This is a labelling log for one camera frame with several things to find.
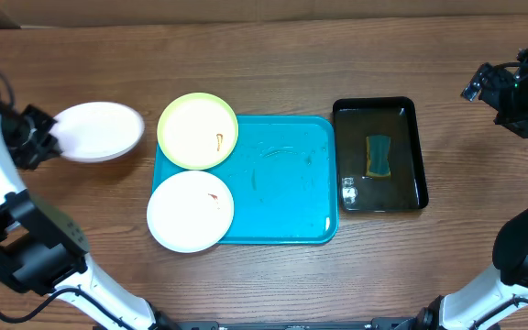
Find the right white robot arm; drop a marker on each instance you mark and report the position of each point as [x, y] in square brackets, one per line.
[502, 288]

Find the black water tray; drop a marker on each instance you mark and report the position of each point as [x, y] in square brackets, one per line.
[354, 119]

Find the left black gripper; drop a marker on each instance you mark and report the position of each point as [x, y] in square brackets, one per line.
[50, 147]

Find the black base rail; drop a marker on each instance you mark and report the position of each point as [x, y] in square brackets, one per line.
[380, 323]

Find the teal plastic tray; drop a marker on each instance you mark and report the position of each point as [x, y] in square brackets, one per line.
[282, 177]

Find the yellow-green plate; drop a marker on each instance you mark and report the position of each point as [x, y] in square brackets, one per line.
[197, 131]

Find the white plate with red stain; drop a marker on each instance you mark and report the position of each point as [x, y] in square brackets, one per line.
[97, 131]

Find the green yellow sponge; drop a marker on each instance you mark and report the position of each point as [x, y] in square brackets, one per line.
[378, 150]

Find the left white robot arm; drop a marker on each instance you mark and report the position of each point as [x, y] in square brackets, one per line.
[42, 250]

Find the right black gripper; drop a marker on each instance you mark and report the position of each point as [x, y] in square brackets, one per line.
[493, 92]

